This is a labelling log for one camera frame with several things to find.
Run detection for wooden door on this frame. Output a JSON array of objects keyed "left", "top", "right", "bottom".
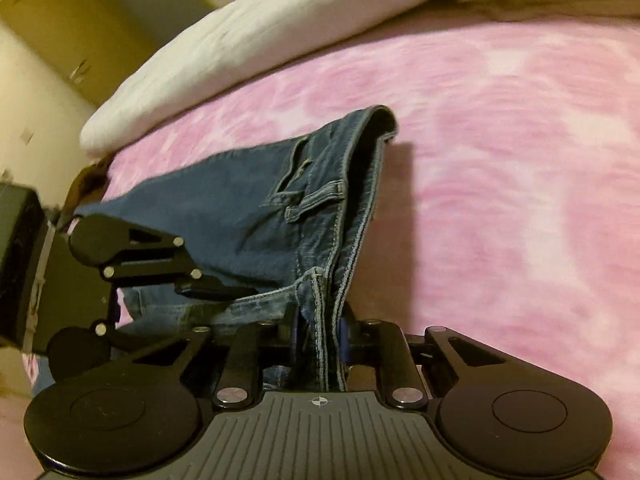
[{"left": 0, "top": 0, "right": 171, "bottom": 108}]

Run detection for blue jeans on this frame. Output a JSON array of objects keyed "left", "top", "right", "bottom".
[{"left": 30, "top": 105, "right": 401, "bottom": 396}]

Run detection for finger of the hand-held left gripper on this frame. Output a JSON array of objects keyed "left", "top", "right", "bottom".
[
  {"left": 95, "top": 323, "right": 195, "bottom": 362},
  {"left": 102, "top": 226, "right": 262, "bottom": 307}
]

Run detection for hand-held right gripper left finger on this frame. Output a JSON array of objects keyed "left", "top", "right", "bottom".
[{"left": 120, "top": 310, "right": 306, "bottom": 409}]

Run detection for pink floral blanket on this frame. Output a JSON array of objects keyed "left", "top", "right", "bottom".
[{"left": 0, "top": 10, "right": 640, "bottom": 480}]

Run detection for brown garment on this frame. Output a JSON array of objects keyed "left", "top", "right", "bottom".
[{"left": 65, "top": 155, "right": 116, "bottom": 221}]

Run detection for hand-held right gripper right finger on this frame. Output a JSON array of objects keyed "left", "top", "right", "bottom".
[{"left": 337, "top": 310, "right": 506, "bottom": 409}]

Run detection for white duvet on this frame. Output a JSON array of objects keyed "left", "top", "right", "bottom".
[{"left": 80, "top": 0, "right": 481, "bottom": 156}]

